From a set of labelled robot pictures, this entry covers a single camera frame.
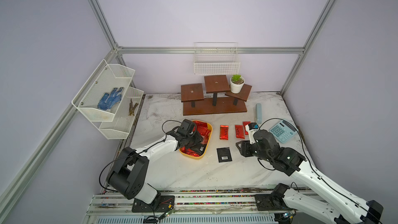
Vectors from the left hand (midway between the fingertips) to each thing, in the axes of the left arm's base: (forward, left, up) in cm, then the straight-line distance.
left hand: (201, 140), depth 88 cm
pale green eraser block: (+23, -40, -3) cm, 46 cm away
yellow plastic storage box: (+9, -3, -2) cm, 10 cm away
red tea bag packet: (+9, -15, -5) cm, 18 cm away
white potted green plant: (+31, -22, +17) cm, 42 cm away
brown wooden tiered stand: (+33, -12, +1) cm, 35 cm away
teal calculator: (+9, -54, -5) cm, 55 cm away
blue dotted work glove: (+10, +47, +24) cm, 53 cm away
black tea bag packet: (-3, +1, -3) cm, 4 cm away
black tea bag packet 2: (-5, -14, -7) cm, 16 cm away
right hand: (-8, -20, +10) cm, 24 cm away
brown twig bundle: (+19, +43, +7) cm, 48 cm away
